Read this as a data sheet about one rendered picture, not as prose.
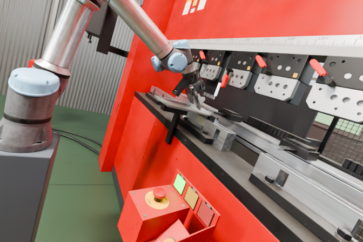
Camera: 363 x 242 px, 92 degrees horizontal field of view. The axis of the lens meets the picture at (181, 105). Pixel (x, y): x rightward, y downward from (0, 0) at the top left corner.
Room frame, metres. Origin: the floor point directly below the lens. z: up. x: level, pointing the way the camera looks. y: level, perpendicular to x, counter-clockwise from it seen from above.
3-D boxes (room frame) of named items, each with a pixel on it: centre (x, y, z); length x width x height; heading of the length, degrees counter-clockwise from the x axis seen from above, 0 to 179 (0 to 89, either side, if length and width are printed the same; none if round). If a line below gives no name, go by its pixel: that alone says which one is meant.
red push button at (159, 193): (0.46, -0.02, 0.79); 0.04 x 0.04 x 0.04
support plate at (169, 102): (0.93, 0.00, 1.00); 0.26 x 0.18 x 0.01; 123
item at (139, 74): (1.92, 0.26, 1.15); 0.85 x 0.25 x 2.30; 123
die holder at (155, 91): (1.47, 0.17, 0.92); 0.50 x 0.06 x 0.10; 33
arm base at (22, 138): (0.52, 0.45, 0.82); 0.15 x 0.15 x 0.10
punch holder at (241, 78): (0.86, -0.22, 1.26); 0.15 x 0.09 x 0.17; 33
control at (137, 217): (0.43, -0.06, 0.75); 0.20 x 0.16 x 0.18; 40
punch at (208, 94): (1.01, -0.13, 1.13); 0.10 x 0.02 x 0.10; 33
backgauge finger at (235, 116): (1.10, -0.26, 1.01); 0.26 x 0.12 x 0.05; 123
